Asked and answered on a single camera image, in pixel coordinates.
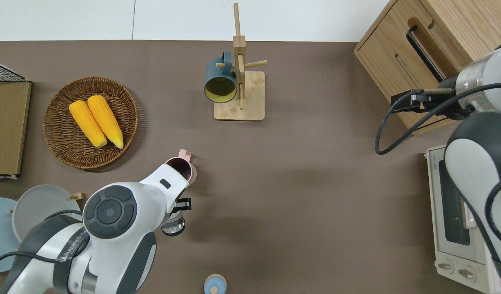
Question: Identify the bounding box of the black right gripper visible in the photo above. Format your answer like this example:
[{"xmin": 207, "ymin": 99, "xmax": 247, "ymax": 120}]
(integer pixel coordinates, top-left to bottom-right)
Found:
[{"xmin": 410, "ymin": 76, "xmax": 471, "ymax": 121}]

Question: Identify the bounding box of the white bottle with steel base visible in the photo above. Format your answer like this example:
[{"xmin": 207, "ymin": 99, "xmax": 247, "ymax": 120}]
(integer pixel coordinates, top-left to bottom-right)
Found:
[{"xmin": 161, "ymin": 210, "xmax": 186, "ymax": 237}]

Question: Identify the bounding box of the pink mug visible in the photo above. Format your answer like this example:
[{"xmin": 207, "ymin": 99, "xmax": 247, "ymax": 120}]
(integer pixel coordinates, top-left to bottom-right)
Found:
[{"xmin": 165, "ymin": 149, "xmax": 198, "ymax": 186}]

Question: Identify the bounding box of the light wooden cabinet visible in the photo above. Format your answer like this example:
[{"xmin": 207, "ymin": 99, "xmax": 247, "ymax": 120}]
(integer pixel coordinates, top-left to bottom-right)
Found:
[{"xmin": 354, "ymin": 0, "xmax": 501, "ymax": 136}]

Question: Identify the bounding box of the small blue bell button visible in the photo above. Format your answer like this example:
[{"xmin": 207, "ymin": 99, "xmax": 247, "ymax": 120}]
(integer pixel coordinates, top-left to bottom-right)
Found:
[{"xmin": 204, "ymin": 274, "xmax": 227, "ymax": 294}]

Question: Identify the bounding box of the yellow corn cob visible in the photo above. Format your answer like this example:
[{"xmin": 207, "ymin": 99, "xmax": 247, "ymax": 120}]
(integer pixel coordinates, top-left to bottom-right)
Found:
[
  {"xmin": 69, "ymin": 100, "xmax": 108, "ymax": 148},
  {"xmin": 87, "ymin": 95, "xmax": 124, "ymax": 149}
]

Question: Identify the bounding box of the brown table mat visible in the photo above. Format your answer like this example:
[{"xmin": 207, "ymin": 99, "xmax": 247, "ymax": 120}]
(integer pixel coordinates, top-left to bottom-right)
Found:
[{"xmin": 0, "ymin": 40, "xmax": 481, "ymax": 294}]

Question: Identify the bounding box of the dark blue mug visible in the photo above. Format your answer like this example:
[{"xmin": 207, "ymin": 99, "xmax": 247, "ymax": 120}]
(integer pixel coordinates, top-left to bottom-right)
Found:
[{"xmin": 204, "ymin": 50, "xmax": 238, "ymax": 104}]

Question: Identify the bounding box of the wooden mug rack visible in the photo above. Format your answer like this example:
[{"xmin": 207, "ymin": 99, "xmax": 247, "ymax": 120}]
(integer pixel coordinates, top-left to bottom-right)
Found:
[{"xmin": 213, "ymin": 3, "xmax": 268, "ymax": 121}]

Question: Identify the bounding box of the white toaster oven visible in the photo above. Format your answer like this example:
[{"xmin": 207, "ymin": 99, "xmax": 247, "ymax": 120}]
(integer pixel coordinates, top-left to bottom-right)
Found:
[{"xmin": 425, "ymin": 144, "xmax": 501, "ymax": 294}]

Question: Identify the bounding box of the brown wicker basket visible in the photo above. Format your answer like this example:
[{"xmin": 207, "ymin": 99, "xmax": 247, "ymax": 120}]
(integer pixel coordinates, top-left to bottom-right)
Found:
[{"xmin": 43, "ymin": 76, "xmax": 139, "ymax": 169}]

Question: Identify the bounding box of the grey plate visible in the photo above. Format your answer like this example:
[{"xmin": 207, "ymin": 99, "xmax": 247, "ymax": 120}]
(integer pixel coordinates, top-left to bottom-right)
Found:
[{"xmin": 12, "ymin": 185, "xmax": 81, "ymax": 243}]

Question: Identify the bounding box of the black cabinet handle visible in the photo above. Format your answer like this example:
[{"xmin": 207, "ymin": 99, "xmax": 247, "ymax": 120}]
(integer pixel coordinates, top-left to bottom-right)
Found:
[{"xmin": 406, "ymin": 25, "xmax": 446, "ymax": 83}]

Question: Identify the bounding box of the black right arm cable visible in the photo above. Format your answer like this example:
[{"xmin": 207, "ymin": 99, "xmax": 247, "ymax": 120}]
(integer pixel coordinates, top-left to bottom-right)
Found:
[{"xmin": 375, "ymin": 82, "xmax": 501, "ymax": 156}]

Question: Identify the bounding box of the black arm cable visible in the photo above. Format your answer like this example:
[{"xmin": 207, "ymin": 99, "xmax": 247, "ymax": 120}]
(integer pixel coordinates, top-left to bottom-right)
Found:
[
  {"xmin": 375, "ymin": 82, "xmax": 501, "ymax": 156},
  {"xmin": 0, "ymin": 209, "xmax": 83, "ymax": 273}
]

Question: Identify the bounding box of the silver oven door handle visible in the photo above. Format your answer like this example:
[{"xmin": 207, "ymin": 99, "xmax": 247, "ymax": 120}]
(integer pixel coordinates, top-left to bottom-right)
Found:
[{"xmin": 459, "ymin": 196, "xmax": 478, "ymax": 229}]

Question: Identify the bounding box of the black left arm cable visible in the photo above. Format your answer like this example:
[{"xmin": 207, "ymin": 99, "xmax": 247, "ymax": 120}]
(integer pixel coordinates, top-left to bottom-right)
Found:
[{"xmin": 0, "ymin": 209, "xmax": 83, "ymax": 273}]

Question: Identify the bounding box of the wooden wire grid shelf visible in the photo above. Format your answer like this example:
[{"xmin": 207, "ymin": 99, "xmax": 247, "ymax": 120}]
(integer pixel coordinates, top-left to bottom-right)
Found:
[{"xmin": 0, "ymin": 59, "xmax": 32, "ymax": 179}]

